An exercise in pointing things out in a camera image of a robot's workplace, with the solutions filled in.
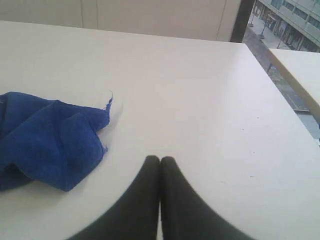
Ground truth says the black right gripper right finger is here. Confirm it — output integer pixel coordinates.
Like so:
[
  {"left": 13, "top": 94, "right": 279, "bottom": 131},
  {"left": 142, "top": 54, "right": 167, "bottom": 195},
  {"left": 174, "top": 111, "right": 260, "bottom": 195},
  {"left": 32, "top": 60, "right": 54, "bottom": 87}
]
[{"left": 160, "top": 156, "right": 252, "bottom": 240}]

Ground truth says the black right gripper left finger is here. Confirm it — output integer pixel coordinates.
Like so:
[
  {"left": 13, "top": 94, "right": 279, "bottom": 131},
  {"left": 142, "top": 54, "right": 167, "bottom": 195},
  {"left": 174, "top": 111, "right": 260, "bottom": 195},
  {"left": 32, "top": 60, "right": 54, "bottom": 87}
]
[{"left": 70, "top": 155, "right": 160, "bottom": 240}]

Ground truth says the blue terry towel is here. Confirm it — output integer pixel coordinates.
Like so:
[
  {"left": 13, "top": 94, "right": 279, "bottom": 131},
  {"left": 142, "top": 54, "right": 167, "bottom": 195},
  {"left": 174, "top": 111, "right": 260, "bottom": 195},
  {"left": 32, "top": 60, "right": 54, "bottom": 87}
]
[{"left": 0, "top": 92, "right": 112, "bottom": 192}]

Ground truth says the white neighbouring table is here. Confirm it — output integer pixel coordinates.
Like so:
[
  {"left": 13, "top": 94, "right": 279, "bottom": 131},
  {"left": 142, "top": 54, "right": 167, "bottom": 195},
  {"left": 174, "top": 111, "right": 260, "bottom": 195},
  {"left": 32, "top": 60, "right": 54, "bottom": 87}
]
[{"left": 268, "top": 48, "right": 320, "bottom": 122}]

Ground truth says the black window frame post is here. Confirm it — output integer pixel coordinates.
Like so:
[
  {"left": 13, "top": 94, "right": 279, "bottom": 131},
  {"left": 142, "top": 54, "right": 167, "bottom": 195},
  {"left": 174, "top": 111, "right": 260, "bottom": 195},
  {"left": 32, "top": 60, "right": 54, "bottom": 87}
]
[{"left": 230, "top": 0, "right": 255, "bottom": 43}]

